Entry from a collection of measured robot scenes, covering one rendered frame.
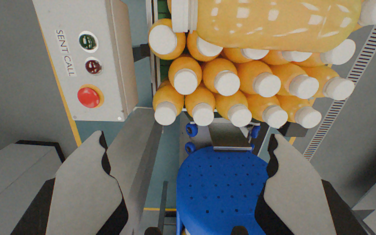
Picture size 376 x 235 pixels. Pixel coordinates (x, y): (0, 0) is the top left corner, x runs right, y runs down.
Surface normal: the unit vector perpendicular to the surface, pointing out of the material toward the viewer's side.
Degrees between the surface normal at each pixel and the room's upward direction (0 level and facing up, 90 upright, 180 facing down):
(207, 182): 90
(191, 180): 90
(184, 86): 0
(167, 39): 0
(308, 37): 33
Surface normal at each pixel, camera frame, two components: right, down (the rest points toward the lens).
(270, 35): 0.00, 0.88
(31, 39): 0.03, 0.47
